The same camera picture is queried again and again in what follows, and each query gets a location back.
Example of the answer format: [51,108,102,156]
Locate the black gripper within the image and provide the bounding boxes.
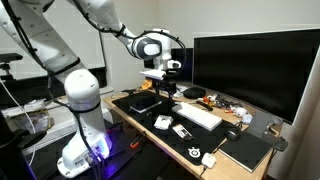
[152,77,178,101]

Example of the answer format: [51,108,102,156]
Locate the white AirTag box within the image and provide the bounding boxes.
[153,114,174,131]

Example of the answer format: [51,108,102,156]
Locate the grey flat box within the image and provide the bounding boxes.
[171,101,223,132]

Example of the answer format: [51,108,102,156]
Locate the yellow cloth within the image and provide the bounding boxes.
[140,79,154,92]

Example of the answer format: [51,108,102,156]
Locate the black oval case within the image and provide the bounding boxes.
[182,86,207,100]

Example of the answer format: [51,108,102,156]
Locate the small orange toy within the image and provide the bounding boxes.
[201,95,214,104]

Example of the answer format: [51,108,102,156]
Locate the orange black white package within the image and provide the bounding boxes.
[172,123,194,142]

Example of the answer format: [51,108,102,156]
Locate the black desk mat white logo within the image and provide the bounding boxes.
[111,90,235,167]

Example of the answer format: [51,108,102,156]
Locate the white plush toy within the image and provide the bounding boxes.
[232,105,248,118]

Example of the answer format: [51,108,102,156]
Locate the black computer mouse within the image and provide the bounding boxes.
[223,126,242,143]

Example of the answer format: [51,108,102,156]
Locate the black optical breadboard table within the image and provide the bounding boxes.
[19,123,174,180]

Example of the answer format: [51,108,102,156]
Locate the small pastel toy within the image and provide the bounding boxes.
[241,113,255,125]

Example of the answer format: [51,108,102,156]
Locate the large black monitor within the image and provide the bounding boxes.
[192,28,320,125]

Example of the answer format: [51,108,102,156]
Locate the large black flat pad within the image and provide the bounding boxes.
[217,131,275,174]

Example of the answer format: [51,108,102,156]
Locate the grey stand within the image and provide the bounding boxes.
[247,110,284,140]

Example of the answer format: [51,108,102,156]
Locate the small black device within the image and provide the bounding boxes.
[272,136,290,153]

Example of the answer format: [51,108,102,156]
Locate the paper pile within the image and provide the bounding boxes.
[0,97,54,134]

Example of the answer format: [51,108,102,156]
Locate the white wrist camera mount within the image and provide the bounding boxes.
[139,68,167,82]

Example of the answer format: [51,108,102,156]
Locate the black monitor silver frame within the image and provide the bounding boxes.
[143,47,195,84]

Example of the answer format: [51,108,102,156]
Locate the black handled tool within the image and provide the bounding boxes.
[195,100,215,112]

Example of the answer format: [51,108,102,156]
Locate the black clamp orange handle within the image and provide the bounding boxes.
[129,130,147,150]

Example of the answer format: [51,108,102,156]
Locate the grey charging cable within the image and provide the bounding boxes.
[197,164,207,179]

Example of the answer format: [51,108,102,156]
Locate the white hanging cable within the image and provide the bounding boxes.
[0,78,37,168]

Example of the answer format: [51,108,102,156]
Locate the black clamp bracket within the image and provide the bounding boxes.
[0,52,24,82]

